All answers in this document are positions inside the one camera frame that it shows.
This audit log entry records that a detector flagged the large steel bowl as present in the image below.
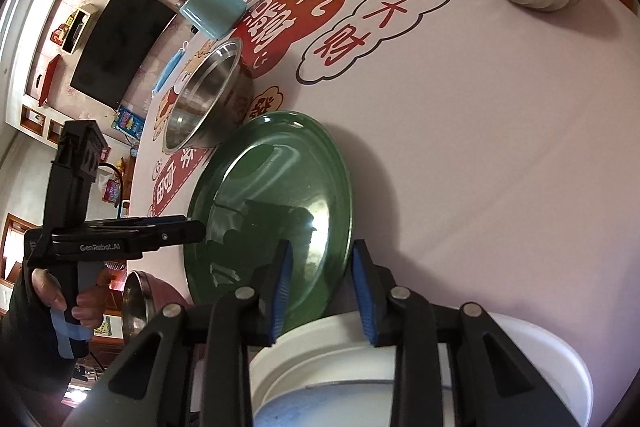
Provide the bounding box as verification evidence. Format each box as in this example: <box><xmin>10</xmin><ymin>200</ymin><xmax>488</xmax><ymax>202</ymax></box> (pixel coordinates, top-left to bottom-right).
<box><xmin>162</xmin><ymin>38</ymin><xmax>254</xmax><ymax>152</ymax></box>

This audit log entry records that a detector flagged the blue face mask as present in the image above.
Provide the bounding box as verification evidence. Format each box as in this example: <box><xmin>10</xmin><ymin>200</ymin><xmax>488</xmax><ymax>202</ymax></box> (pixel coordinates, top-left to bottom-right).
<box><xmin>152</xmin><ymin>43</ymin><xmax>188</xmax><ymax>96</ymax></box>

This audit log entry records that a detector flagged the blue printed board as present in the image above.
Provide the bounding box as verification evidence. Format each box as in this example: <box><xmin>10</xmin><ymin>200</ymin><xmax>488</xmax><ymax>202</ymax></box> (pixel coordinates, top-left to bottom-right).
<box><xmin>112</xmin><ymin>105</ymin><xmax>146</xmax><ymax>138</ymax></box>

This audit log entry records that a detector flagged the teal canister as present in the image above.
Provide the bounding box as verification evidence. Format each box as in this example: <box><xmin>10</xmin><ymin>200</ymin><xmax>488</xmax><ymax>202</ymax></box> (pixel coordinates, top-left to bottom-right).
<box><xmin>179</xmin><ymin>0</ymin><xmax>247</xmax><ymax>40</ymax></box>

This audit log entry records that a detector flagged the pink-sided steel bowl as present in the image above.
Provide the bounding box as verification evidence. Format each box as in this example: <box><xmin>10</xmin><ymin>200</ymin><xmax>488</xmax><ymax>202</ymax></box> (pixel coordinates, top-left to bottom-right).
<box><xmin>121</xmin><ymin>270</ymin><xmax>191</xmax><ymax>348</ymax></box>

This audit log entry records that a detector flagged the red wall shelf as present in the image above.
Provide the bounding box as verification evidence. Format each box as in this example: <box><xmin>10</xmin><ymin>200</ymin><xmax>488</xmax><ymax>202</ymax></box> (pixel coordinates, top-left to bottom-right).
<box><xmin>37</xmin><ymin>54</ymin><xmax>63</xmax><ymax>108</ymax></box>

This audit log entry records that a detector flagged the green plate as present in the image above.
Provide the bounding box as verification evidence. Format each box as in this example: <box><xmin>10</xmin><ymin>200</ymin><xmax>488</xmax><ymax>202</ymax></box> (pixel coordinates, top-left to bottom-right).
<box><xmin>182</xmin><ymin>111</ymin><xmax>353</xmax><ymax>320</ymax></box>

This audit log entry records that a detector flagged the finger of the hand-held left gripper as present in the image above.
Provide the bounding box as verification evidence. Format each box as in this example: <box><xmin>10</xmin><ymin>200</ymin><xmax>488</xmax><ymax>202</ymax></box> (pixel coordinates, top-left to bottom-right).
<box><xmin>117</xmin><ymin>215</ymin><xmax>190</xmax><ymax>229</ymax></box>
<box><xmin>135</xmin><ymin>221</ymin><xmax>207</xmax><ymax>254</ymax></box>

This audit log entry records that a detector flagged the printed pink tablecloth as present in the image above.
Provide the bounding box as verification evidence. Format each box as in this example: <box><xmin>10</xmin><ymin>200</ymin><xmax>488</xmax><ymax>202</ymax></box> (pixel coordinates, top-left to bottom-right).
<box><xmin>122</xmin><ymin>0</ymin><xmax>640</xmax><ymax>427</ymax></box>

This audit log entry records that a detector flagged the white wall shelf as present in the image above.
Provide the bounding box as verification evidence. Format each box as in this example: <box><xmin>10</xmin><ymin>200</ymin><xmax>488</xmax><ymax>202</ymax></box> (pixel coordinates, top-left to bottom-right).
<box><xmin>50</xmin><ymin>4</ymin><xmax>98</xmax><ymax>55</ymax></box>

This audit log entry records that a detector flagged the person's left hand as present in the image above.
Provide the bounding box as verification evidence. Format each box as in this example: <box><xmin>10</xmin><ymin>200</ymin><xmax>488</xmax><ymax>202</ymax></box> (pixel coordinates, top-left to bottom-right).
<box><xmin>30</xmin><ymin>266</ymin><xmax>115</xmax><ymax>330</ymax></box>

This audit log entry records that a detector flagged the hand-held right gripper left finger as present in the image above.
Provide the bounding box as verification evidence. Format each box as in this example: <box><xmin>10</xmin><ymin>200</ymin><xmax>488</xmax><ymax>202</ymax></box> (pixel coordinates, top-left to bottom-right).
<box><xmin>90</xmin><ymin>239</ymin><xmax>296</xmax><ymax>427</ymax></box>

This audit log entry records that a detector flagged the red tissue box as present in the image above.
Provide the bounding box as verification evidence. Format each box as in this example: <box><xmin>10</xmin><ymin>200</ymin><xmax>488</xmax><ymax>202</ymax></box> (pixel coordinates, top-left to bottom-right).
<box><xmin>100</xmin><ymin>172</ymin><xmax>123</xmax><ymax>204</ymax></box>

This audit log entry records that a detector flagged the person's left forearm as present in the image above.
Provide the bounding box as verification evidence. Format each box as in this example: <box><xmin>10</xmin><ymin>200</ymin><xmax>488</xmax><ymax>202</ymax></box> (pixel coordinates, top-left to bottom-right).
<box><xmin>0</xmin><ymin>257</ymin><xmax>96</xmax><ymax>393</ymax></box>

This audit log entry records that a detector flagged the white plate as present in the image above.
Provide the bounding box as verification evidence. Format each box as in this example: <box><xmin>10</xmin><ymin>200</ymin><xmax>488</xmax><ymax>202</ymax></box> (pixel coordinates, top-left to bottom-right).
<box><xmin>248</xmin><ymin>309</ymin><xmax>594</xmax><ymax>427</ymax></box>

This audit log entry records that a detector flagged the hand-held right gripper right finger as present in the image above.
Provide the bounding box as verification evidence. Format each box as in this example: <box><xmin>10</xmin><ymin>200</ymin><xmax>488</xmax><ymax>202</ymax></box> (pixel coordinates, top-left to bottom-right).
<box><xmin>350</xmin><ymin>239</ymin><xmax>571</xmax><ymax>427</ymax></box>

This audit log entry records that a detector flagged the black television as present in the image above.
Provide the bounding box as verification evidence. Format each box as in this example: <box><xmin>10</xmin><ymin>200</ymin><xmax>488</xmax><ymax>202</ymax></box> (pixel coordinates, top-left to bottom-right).
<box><xmin>69</xmin><ymin>0</ymin><xmax>178</xmax><ymax>108</ymax></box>

